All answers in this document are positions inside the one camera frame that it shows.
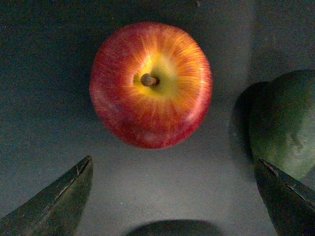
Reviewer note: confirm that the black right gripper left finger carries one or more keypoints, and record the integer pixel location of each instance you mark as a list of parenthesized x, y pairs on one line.
[(57, 209)]

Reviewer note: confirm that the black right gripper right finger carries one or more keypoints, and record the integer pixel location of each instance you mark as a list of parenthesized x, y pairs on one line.
[(290, 203)]

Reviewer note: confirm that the dark green fruit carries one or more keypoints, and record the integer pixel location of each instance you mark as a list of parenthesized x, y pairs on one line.
[(282, 123)]

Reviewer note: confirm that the red yellow apple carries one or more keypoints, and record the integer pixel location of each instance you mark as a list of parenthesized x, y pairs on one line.
[(151, 85)]

